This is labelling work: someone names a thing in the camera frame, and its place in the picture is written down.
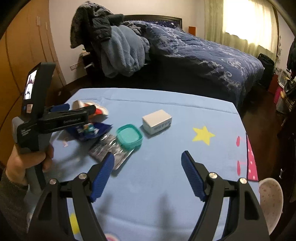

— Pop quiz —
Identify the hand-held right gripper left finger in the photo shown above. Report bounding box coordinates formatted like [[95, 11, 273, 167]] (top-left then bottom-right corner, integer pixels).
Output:
[[30, 152, 115, 241]]

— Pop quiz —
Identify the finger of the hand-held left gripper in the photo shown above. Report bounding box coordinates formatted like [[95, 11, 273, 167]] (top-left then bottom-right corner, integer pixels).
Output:
[[38, 105, 96, 133], [47, 104, 70, 114]]

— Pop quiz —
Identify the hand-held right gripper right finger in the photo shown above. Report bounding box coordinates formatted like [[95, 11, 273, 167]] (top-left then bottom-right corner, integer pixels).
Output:
[[181, 151, 270, 241]]

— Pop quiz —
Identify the silver blister pack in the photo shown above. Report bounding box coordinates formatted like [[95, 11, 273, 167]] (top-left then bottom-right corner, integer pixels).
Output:
[[88, 134, 136, 171]]

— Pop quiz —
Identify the red white paper cup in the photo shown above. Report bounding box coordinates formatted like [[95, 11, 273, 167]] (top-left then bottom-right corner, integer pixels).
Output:
[[72, 100, 109, 122]]

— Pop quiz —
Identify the person's left forearm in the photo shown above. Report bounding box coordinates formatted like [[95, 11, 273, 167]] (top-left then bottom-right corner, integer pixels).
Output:
[[0, 171, 35, 241]]

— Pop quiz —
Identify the person's left hand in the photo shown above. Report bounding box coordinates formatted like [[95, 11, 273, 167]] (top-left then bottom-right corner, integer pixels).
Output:
[[5, 144, 55, 186]]

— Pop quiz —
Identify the dark blue wrapper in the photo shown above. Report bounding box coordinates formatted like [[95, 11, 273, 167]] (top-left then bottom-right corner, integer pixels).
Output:
[[66, 122, 114, 142]]

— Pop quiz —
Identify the teal plastic lid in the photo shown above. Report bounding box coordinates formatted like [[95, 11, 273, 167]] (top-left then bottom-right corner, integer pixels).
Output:
[[116, 124, 143, 151]]

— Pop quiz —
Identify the dark nightstand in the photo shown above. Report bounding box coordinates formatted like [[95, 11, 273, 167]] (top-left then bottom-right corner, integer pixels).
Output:
[[79, 51, 102, 79]]

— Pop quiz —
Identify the brown wooden wardrobe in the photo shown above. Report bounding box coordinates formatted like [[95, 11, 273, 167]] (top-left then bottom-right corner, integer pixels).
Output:
[[0, 0, 66, 130]]

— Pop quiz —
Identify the small white box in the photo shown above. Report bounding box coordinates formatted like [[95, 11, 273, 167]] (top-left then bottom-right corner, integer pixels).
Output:
[[142, 110, 173, 135]]

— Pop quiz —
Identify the white speckled stool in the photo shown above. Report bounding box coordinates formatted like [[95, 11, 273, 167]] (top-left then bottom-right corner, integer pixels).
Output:
[[258, 178, 284, 234]]

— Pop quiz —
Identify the light blue fleece blanket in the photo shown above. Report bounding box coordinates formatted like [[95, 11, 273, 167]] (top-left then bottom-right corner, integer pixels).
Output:
[[100, 24, 151, 78]]

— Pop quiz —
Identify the dark wooden dresser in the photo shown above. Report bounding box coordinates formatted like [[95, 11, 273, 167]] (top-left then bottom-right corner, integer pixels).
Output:
[[276, 88, 296, 181]]

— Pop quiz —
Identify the pink container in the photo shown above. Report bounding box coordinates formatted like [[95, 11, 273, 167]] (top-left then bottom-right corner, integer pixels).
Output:
[[274, 88, 284, 105]]

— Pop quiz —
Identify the bed with blue duvet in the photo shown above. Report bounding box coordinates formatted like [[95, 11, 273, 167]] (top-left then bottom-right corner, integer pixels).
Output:
[[122, 20, 265, 105]]

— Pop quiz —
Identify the red box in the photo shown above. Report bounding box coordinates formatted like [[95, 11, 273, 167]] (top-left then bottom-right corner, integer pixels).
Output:
[[268, 74, 278, 94]]

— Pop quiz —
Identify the black suitcase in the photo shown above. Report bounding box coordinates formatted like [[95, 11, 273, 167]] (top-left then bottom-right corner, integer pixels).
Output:
[[257, 53, 275, 91]]

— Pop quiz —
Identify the small white appliance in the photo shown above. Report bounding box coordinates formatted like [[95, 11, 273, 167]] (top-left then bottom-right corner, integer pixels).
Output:
[[277, 70, 290, 86]]

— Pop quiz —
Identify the pale green curtain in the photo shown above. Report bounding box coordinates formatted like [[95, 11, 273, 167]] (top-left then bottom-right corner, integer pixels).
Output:
[[205, 0, 279, 58]]

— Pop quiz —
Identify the coat rack with clothes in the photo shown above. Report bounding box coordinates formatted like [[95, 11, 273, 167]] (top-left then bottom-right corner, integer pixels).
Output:
[[287, 39, 296, 67]]

